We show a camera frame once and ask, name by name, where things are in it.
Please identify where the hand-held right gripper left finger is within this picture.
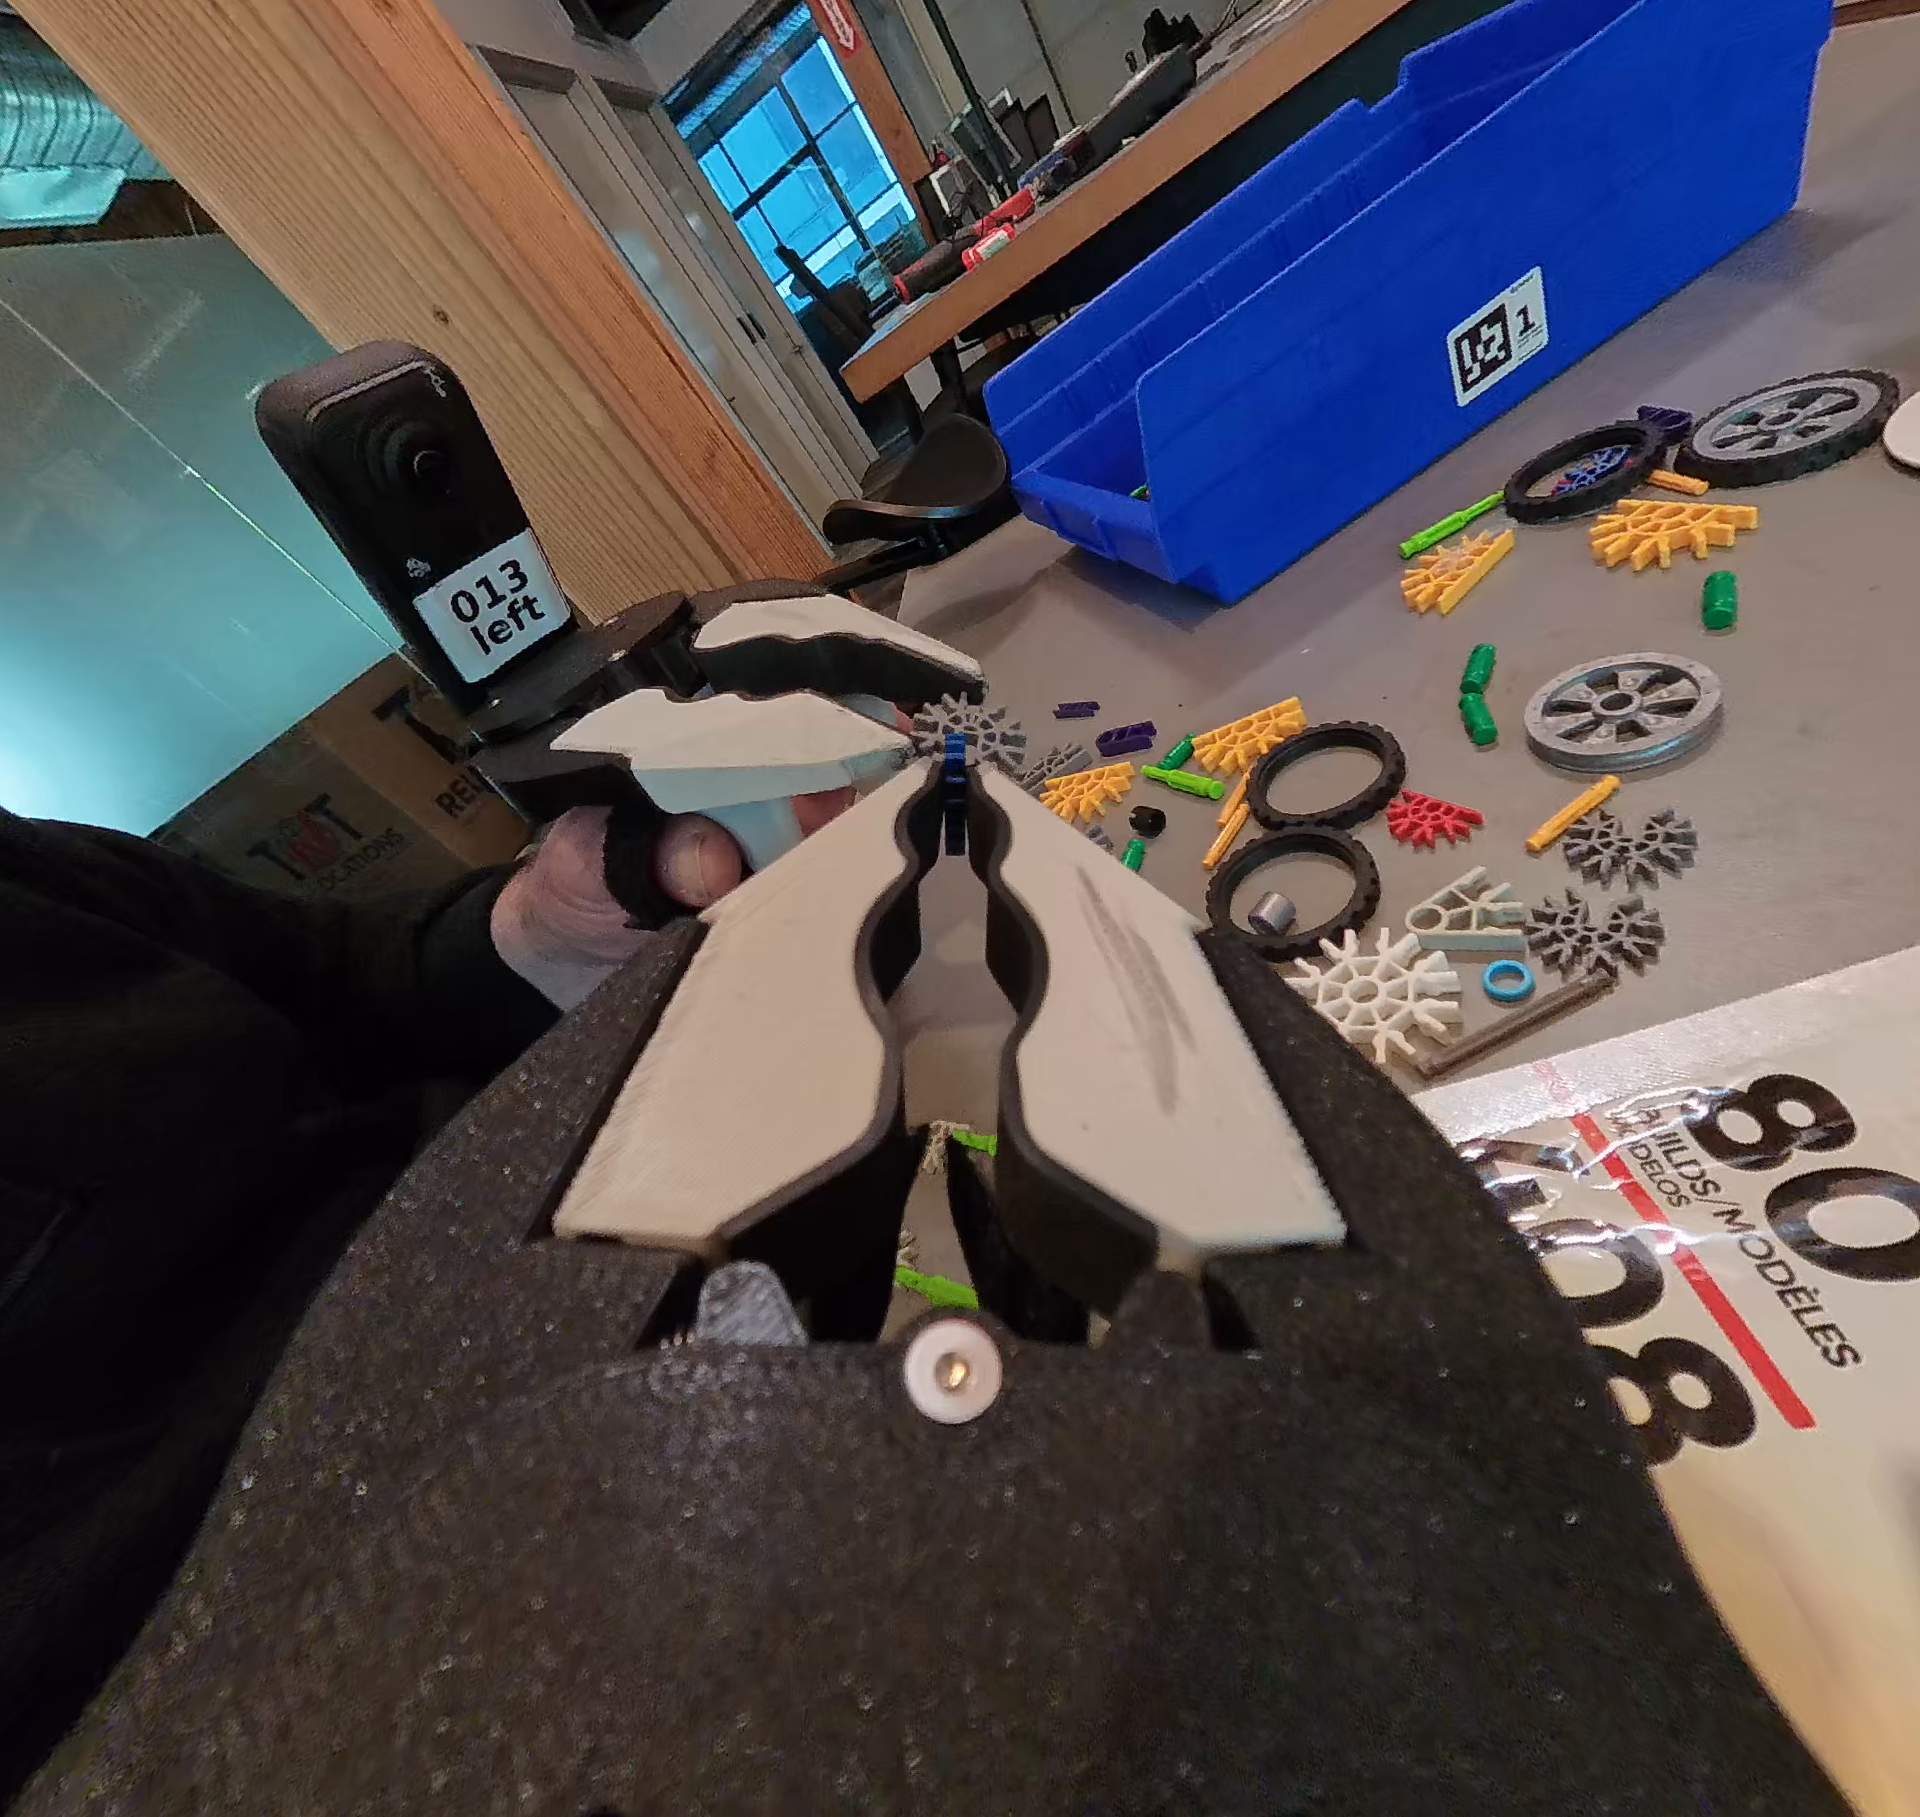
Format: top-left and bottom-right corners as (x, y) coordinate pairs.
(554, 764), (938, 1249)

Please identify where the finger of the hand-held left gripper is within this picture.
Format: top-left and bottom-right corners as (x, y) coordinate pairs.
(693, 596), (986, 706)
(551, 688), (917, 878)

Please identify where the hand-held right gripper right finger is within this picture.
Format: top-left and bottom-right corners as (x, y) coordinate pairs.
(968, 764), (1346, 1266)

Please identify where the blue plastic bin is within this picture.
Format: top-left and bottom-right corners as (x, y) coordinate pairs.
(982, 0), (1851, 607)

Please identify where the person's left forearm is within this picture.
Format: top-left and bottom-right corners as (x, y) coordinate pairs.
(0, 804), (564, 1219)

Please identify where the person's left hand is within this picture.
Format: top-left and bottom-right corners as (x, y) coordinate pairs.
(493, 783), (890, 1012)

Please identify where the black office chair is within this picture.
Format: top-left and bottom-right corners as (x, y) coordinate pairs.
(824, 414), (1009, 596)

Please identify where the black tyre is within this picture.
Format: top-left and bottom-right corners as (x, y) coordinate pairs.
(1247, 719), (1408, 831)
(1503, 418), (1672, 524)
(1204, 828), (1380, 962)

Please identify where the white snowflake connector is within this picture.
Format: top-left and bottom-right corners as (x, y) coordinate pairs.
(1281, 929), (1464, 1069)

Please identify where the printed cardboard box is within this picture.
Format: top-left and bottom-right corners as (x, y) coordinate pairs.
(158, 653), (527, 890)

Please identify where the light grey fan connector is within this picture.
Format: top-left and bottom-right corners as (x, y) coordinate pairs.
(1405, 866), (1526, 949)

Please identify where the thin grey rod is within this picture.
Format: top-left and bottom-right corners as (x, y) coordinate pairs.
(1417, 969), (1619, 1084)

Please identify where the wooden cabinet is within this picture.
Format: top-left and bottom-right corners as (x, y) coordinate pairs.
(0, 0), (834, 620)

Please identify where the small dark snowflake connector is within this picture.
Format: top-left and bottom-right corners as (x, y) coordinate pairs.
(1526, 894), (1667, 980)
(1561, 808), (1701, 890)

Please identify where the background wooden table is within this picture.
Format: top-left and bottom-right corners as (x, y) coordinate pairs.
(839, 0), (1553, 403)

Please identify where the grey wheel hub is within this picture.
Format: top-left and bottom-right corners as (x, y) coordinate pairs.
(1523, 652), (1724, 773)

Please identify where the grey wheel with tyre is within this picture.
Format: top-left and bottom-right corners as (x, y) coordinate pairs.
(1673, 369), (1899, 489)

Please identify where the window with dark frame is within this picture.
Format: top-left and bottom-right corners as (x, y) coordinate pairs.
(668, 41), (923, 336)

